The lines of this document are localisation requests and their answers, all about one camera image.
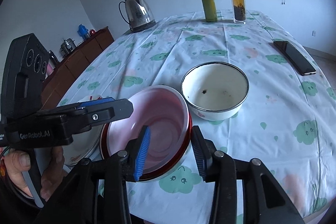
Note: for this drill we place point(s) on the blue water bottle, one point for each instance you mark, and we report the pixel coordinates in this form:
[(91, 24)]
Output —
[(82, 31)]

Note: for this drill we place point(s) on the stainless steel electric kettle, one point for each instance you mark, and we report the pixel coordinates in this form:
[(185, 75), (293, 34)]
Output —
[(137, 12)]

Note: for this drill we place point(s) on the brown wooden sideboard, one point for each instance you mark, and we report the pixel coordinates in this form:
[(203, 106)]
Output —
[(86, 53)]

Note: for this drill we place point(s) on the white enamel bowl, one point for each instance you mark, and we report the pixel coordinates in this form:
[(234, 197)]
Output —
[(215, 90)]

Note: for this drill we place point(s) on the black flask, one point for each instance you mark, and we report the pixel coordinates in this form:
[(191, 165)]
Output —
[(54, 58)]

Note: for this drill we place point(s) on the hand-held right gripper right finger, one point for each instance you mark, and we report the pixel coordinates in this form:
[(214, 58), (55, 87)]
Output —
[(198, 155)]

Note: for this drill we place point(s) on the steel rice cooker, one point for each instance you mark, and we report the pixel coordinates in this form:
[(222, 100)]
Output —
[(67, 47)]

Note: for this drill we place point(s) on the small red object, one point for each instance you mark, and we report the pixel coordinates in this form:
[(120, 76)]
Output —
[(92, 32)]

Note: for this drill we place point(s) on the black smartphone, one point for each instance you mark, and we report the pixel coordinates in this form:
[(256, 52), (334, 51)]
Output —
[(294, 57)]

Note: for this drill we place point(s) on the pink floral rim plate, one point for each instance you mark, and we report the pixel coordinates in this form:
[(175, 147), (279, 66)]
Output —
[(81, 142)]

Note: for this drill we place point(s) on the green thermos bottle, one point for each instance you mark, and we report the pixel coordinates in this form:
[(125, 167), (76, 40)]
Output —
[(208, 3)]

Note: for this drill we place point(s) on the red flower white plate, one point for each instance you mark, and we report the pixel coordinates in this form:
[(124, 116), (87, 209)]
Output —
[(65, 102)]

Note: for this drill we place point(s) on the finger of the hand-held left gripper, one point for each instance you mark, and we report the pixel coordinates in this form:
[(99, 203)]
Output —
[(113, 111), (97, 102)]

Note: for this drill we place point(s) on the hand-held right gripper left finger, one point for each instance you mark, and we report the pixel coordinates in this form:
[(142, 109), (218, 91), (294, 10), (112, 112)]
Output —
[(143, 153)]

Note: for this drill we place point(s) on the pink thermos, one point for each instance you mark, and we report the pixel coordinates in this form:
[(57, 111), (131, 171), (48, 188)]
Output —
[(48, 71)]

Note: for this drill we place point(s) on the glass tea bottle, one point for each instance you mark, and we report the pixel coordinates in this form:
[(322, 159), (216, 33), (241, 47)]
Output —
[(237, 1)]

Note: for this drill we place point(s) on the red bowl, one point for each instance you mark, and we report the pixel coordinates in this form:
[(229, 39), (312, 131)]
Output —
[(162, 119)]

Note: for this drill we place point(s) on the person's left hand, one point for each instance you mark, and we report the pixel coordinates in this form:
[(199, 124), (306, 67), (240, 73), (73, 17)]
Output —
[(17, 161)]

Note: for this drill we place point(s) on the green cloud print tablecloth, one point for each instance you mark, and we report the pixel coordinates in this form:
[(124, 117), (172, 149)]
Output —
[(262, 134)]

